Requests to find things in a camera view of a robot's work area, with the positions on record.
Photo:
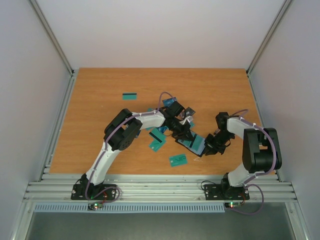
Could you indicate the teal card far back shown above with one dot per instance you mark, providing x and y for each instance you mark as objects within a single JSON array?
[{"x": 129, "y": 96}]

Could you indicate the long teal card with stripe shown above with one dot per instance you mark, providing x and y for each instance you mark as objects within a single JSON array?
[{"x": 197, "y": 146}]

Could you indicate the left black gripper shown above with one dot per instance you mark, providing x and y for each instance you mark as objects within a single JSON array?
[{"x": 185, "y": 131}]

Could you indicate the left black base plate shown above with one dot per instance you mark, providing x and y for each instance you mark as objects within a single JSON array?
[{"x": 97, "y": 193}]

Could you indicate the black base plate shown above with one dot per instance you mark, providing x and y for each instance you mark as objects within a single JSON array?
[
  {"x": 97, "y": 193},
  {"x": 213, "y": 192}
]

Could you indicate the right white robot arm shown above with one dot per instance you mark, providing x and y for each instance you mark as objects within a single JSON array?
[{"x": 261, "y": 152}]

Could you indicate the left small circuit board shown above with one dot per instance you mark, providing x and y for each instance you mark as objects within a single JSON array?
[{"x": 95, "y": 206}]

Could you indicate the right small circuit board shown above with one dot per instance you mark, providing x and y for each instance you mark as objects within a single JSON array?
[{"x": 232, "y": 205}]

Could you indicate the black credit card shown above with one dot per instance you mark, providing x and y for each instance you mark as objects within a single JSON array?
[{"x": 189, "y": 111}]

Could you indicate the teal VIP card front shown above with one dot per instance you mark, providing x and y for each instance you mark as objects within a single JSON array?
[{"x": 178, "y": 160}]

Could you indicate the small circuit board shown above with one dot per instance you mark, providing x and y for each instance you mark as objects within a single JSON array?
[
  {"x": 232, "y": 205},
  {"x": 95, "y": 206}
]

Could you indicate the left aluminium corner post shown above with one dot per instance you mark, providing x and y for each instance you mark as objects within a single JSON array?
[{"x": 47, "y": 28}]

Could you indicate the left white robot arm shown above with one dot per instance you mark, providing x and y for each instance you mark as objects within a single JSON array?
[{"x": 121, "y": 132}]

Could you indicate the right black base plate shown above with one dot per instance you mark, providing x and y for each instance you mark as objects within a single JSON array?
[{"x": 213, "y": 192}]

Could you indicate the blue card with logo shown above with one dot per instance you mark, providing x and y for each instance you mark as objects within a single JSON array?
[{"x": 169, "y": 101}]

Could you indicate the grey slotted cable duct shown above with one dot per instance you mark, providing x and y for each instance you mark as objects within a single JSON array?
[{"x": 130, "y": 208}]

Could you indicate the blue card centre pile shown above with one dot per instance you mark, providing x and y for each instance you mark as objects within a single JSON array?
[{"x": 162, "y": 129}]

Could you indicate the right aluminium corner post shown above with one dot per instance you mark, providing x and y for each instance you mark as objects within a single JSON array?
[{"x": 285, "y": 6}]

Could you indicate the black leather card holder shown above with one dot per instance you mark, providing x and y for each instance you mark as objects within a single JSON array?
[{"x": 185, "y": 143}]

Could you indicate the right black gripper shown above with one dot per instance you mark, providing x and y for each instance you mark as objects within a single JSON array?
[{"x": 215, "y": 144}]

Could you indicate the aluminium front rail frame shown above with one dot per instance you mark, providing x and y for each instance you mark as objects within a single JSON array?
[{"x": 157, "y": 188}]

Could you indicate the aluminium corner post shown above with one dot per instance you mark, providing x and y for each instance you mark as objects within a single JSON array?
[
  {"x": 47, "y": 28},
  {"x": 285, "y": 6}
]

